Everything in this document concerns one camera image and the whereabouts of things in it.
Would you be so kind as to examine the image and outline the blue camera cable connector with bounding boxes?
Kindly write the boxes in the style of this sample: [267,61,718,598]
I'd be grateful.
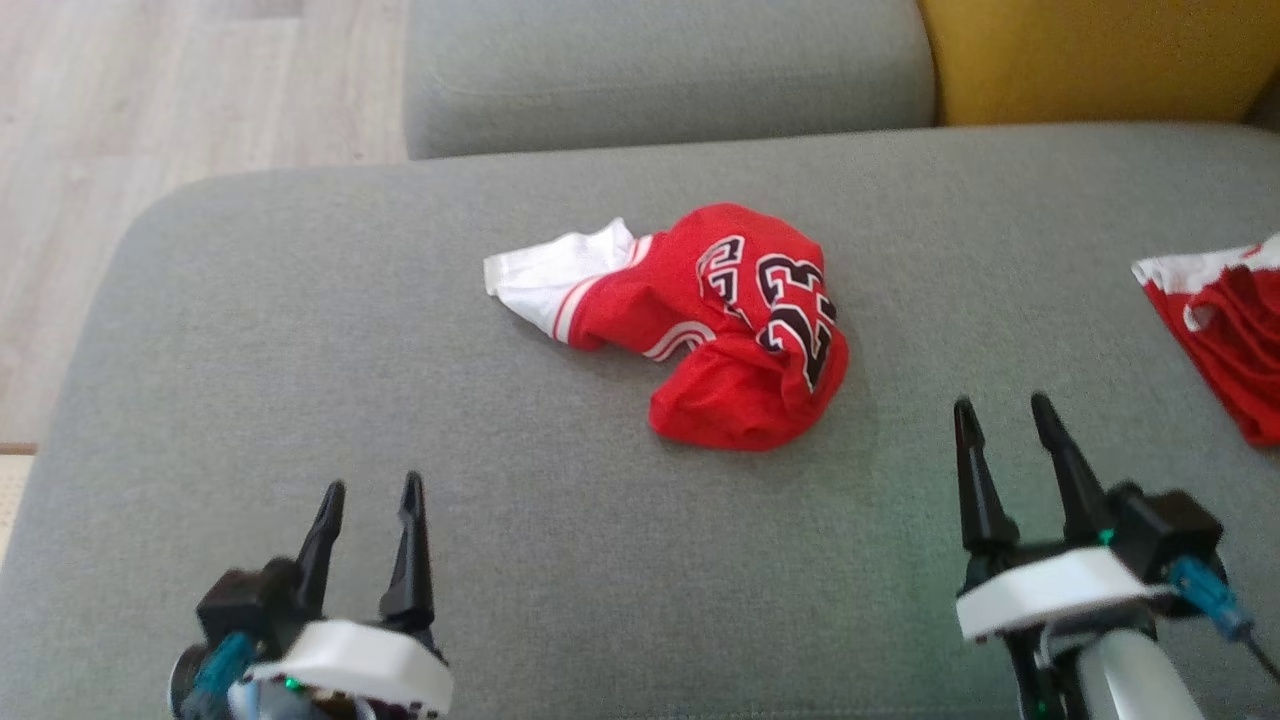
[1164,554,1257,643]
[184,631,261,720]

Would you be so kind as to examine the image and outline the grey sofa seat cushion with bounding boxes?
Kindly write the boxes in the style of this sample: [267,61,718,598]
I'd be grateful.
[0,121,1280,720]

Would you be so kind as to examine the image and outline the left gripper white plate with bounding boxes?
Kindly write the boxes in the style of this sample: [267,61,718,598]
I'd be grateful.
[240,471,454,720]

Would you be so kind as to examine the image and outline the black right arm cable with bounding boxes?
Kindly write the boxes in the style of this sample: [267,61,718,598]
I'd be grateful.
[1240,630,1280,683]

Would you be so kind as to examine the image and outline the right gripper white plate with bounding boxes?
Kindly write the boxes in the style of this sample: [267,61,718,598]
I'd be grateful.
[952,391,1173,644]

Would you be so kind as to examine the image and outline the yellow sofa cushion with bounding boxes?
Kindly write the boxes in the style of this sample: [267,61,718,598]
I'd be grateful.
[917,0,1280,128]

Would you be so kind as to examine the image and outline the grey sofa back cushion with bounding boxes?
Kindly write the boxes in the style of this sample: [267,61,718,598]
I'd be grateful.
[402,0,938,162]

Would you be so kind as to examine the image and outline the blue right camera cable connector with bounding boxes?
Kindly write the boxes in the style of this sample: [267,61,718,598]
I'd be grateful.
[1164,554,1257,643]

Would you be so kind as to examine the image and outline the red jersey number 23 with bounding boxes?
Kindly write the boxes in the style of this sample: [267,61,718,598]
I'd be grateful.
[483,202,850,452]

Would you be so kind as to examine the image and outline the red shorts with white stripes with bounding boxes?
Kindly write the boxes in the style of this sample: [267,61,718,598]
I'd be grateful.
[1131,234,1280,447]

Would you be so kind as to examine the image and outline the blue left camera cable connector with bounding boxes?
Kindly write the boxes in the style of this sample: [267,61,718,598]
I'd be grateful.
[184,631,261,720]

